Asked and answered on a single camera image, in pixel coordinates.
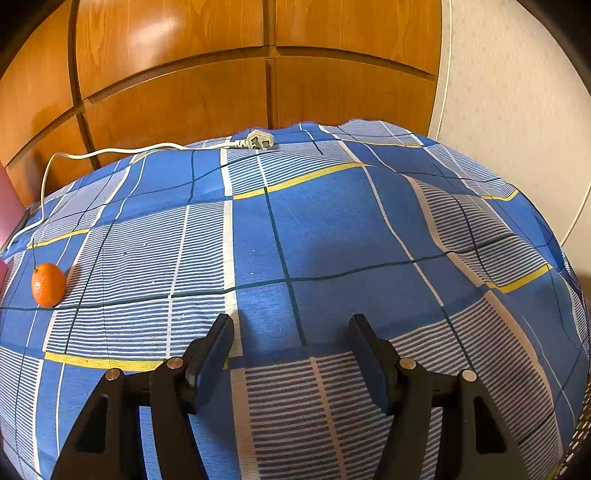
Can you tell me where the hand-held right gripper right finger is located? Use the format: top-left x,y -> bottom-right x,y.
348,314 -> 536,480

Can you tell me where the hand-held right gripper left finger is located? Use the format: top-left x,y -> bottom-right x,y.
50,313 -> 235,480

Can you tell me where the small orange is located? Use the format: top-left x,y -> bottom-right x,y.
31,263 -> 66,308

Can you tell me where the blue plaid tablecloth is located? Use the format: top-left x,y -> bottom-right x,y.
0,121 -> 591,480

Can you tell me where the rattan chair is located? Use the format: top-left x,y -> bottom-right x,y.
551,415 -> 591,480

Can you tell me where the pink electric kettle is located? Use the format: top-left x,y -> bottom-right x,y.
0,167 -> 21,217

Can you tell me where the white power cord with plug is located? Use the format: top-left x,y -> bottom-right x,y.
7,129 -> 276,252

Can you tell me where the white wall cable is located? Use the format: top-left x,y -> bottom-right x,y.
430,0 -> 453,136
560,182 -> 591,246

